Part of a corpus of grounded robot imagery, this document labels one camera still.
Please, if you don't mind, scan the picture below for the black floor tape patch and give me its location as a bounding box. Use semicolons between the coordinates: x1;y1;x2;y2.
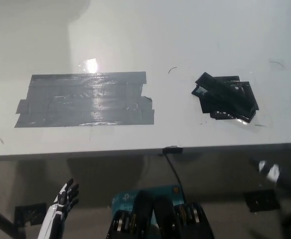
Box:
14;203;48;226
244;189;281;213

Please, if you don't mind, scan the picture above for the teal router box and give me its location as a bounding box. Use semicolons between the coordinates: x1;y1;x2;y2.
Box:
111;184;186;225

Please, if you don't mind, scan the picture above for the black ribbed robot torso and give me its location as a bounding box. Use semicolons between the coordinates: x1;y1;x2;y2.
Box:
107;189;215;239

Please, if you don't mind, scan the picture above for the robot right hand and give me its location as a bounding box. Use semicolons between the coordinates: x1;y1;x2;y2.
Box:
249;91;291;197

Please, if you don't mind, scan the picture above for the small black tape piece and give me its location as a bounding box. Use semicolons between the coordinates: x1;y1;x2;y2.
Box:
161;146;184;154

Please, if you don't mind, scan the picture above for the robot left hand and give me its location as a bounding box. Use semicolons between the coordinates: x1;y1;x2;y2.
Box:
37;178;80;239

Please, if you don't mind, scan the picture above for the black cable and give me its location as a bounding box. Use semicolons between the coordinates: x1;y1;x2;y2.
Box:
164;153;186;199

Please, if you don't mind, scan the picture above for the grey duct tape patch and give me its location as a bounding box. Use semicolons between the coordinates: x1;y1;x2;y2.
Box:
13;71;155;128

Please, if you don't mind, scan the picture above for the black table leg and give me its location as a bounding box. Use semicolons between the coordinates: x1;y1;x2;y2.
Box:
0;200;27;239

